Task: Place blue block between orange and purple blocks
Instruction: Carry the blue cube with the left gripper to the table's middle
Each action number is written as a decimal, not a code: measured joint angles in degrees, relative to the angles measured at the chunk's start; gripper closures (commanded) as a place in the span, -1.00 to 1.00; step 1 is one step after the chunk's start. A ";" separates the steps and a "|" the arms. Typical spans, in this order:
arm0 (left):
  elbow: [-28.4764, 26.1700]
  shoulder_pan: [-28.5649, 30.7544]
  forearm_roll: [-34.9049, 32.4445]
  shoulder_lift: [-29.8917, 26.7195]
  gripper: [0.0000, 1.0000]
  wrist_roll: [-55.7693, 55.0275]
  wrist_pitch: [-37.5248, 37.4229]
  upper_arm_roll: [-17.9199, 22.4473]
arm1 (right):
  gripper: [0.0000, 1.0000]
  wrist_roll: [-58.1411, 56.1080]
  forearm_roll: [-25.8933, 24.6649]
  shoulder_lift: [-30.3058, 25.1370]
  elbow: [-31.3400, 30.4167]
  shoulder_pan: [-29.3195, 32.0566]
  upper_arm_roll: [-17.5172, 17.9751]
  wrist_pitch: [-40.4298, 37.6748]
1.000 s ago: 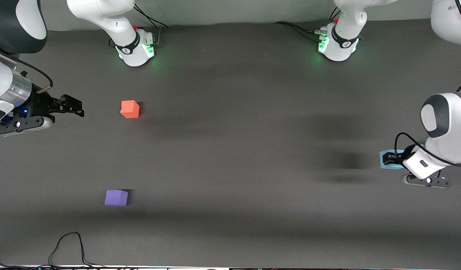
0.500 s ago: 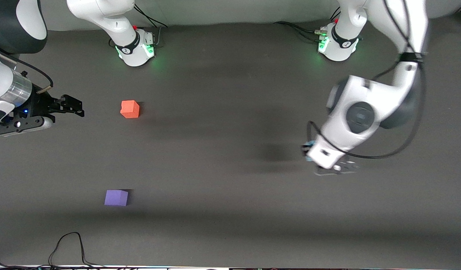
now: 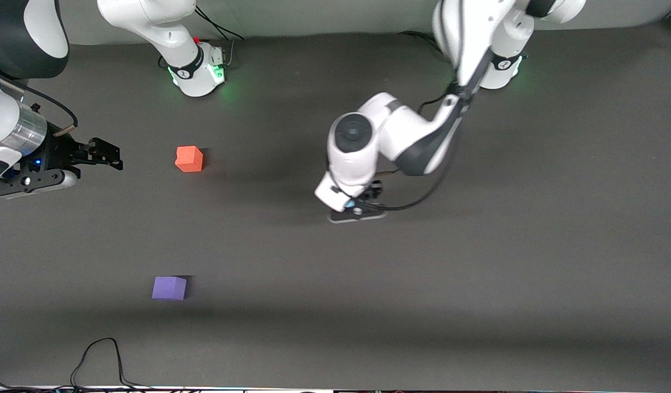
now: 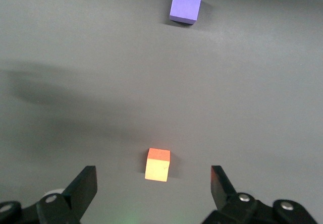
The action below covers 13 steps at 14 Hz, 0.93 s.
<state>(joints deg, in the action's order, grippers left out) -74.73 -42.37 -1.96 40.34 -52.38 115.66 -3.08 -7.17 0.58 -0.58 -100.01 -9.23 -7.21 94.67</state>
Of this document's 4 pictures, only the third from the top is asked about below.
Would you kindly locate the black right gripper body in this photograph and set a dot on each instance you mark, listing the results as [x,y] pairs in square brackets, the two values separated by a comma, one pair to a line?
[59,151]

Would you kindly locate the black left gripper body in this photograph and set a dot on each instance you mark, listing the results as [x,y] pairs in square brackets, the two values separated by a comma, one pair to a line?
[375,190]

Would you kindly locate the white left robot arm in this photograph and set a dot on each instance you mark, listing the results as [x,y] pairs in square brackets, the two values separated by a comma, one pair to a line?
[401,136]

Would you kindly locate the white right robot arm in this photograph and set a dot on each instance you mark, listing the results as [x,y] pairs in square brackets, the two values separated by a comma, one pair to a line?
[166,33]

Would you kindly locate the orange foam block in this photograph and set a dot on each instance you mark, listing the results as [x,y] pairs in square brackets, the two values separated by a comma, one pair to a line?
[189,159]

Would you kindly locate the purple foam block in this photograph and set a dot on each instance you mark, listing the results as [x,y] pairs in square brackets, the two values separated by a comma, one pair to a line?
[168,287]

